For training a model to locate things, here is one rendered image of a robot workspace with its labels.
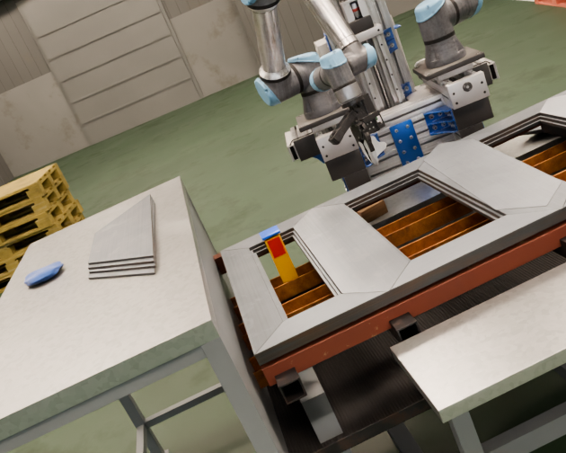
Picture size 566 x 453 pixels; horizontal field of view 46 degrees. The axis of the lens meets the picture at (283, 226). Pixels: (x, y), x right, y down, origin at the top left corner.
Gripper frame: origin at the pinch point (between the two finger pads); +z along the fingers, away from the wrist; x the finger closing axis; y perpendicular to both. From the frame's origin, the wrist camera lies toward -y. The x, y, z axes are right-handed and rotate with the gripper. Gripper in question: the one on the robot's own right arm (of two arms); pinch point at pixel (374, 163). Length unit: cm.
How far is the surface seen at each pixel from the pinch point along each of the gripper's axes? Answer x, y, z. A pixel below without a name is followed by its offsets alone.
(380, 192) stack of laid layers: 8.8, 1.0, 10.7
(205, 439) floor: 81, -89, 80
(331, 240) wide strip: -10.6, -25.3, 12.4
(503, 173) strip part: -25.9, 23.2, 16.2
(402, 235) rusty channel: 2.2, -1.0, 24.6
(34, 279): 9, -104, -16
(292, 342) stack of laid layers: -47, -53, 21
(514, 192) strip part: -39.2, 16.1, 18.7
